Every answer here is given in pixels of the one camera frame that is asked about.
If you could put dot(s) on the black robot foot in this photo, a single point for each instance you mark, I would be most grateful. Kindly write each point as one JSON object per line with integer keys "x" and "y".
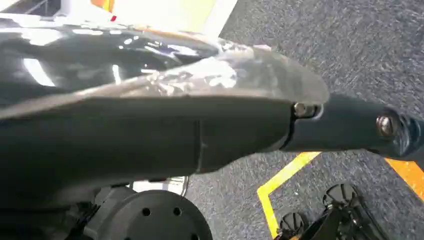
{"x": 338, "y": 215}

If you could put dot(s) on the orange floor tape line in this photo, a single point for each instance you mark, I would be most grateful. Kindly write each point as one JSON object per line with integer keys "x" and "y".
{"x": 409, "y": 175}

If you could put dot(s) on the glossy black plastic bag parcel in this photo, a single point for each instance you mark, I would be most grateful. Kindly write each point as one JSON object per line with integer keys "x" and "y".
{"x": 99, "y": 63}

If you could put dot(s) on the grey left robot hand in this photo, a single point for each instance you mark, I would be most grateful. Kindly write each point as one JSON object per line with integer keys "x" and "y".
{"x": 139, "y": 139}

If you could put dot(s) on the yellow floor tape line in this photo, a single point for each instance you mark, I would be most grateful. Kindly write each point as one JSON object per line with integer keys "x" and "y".
{"x": 276, "y": 185}

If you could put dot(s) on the black round robot joint cover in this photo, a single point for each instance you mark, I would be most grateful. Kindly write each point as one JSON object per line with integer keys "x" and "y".
{"x": 155, "y": 215}

